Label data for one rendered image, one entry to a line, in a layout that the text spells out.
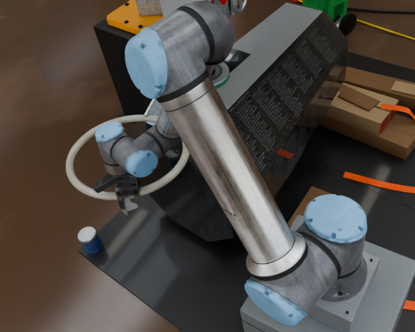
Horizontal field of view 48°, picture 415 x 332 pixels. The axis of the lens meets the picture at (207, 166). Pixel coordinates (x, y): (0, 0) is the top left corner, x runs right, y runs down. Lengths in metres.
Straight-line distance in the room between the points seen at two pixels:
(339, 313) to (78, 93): 2.98
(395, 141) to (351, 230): 1.82
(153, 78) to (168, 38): 0.08
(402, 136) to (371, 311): 1.68
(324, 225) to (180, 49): 0.55
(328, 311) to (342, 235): 0.28
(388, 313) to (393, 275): 0.12
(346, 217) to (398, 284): 0.40
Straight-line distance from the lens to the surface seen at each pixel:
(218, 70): 2.27
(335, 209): 1.18
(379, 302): 1.47
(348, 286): 1.32
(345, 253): 1.17
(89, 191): 1.72
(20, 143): 3.64
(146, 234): 2.69
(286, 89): 2.32
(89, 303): 2.59
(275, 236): 1.03
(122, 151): 1.40
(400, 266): 1.54
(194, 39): 0.89
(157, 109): 2.04
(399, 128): 3.01
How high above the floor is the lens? 2.14
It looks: 46 degrees down
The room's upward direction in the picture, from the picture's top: 12 degrees counter-clockwise
